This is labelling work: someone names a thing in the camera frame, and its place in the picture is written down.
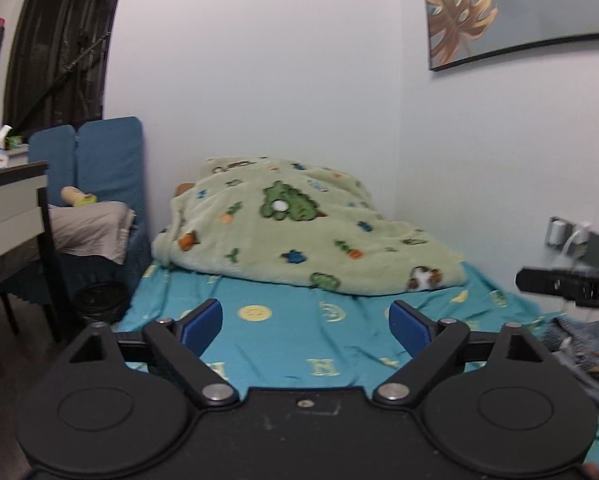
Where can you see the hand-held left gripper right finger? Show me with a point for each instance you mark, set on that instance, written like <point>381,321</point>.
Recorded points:
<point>409,325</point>

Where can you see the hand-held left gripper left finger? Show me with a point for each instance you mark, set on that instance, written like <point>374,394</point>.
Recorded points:
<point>204,325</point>

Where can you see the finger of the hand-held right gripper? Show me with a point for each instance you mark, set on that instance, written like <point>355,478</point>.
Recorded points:
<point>564,287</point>

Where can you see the light blue denim jeans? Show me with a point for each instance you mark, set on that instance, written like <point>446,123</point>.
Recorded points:
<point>584,345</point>

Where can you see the white plug charger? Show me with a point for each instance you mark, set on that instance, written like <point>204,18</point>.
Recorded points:
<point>582,234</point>

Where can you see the teal smiley print bed sheet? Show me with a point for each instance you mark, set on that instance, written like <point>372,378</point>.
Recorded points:
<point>289,340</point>

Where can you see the black round object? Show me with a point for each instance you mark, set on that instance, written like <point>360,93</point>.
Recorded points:
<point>96,302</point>

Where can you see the green cartoon print blanket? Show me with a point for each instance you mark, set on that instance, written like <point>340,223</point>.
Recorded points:
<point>299,230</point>

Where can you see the beige pillow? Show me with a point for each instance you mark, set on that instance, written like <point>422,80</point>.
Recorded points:
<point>89,230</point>

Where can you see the large blue headboard cushion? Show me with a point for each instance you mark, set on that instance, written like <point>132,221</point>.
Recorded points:
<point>109,170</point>

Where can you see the yellow plush toy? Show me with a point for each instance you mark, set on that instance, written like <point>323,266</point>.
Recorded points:
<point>74,196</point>

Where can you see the white desk with dark top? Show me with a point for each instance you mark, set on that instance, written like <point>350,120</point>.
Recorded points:
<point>9,215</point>

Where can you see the small blue headboard cushion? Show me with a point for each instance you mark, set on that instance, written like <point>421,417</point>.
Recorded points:
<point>51,160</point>

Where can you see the small green box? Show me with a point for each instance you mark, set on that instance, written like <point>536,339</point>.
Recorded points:
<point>15,142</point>

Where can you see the dark window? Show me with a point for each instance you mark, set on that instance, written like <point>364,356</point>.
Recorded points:
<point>59,40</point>

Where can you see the framed leaf wall picture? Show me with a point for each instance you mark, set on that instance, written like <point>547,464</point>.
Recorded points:
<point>519,5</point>

